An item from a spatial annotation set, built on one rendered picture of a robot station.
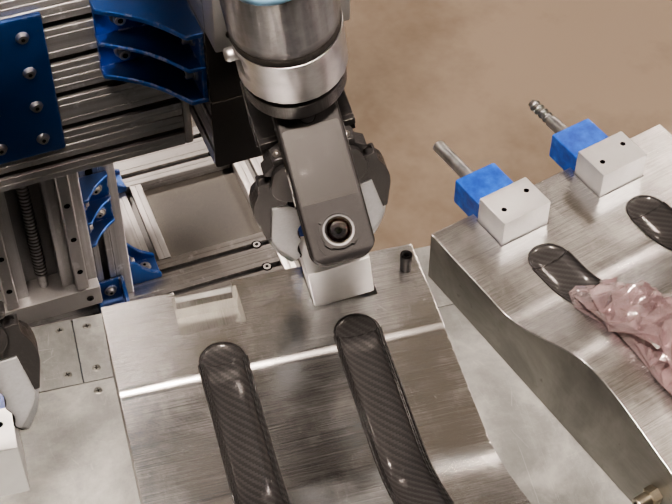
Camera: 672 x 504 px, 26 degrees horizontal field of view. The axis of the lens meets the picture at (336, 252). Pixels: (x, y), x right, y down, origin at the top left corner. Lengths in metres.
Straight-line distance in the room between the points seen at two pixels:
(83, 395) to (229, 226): 0.95
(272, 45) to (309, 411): 0.32
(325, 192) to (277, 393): 0.20
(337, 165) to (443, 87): 1.70
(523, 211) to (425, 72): 1.48
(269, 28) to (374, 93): 1.77
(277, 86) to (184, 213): 1.24
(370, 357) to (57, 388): 0.28
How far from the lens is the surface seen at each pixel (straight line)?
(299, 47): 0.92
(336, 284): 1.14
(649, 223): 1.31
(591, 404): 1.16
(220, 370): 1.13
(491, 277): 1.24
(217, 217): 2.17
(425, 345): 1.14
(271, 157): 1.02
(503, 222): 1.24
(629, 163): 1.31
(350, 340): 1.15
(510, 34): 2.81
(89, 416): 1.22
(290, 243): 1.11
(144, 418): 1.11
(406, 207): 2.47
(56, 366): 1.26
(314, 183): 0.99
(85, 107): 1.53
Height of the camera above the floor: 1.79
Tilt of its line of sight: 48 degrees down
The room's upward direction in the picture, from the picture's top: straight up
